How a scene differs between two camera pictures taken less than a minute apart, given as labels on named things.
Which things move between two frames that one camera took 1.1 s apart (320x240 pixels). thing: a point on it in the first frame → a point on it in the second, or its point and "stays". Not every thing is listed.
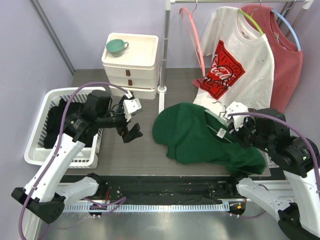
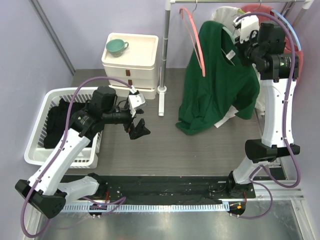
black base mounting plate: (171, 189) stays
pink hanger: (181, 12) stays
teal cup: (116, 47) stays
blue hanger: (293, 30) stays
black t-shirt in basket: (52, 135) stays
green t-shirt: (194, 135) → (228, 87)
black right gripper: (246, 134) → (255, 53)
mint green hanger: (218, 118) → (232, 38)
